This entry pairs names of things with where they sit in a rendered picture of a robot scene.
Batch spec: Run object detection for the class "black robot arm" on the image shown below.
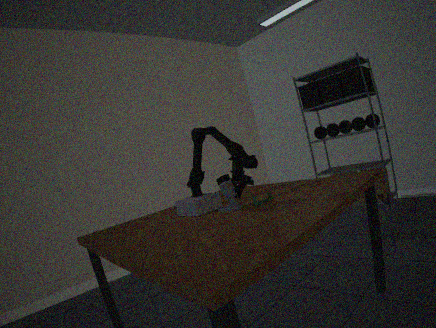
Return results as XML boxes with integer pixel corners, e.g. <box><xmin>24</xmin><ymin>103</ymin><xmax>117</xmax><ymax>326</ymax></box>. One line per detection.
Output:
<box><xmin>186</xmin><ymin>126</ymin><xmax>258</xmax><ymax>198</ymax></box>

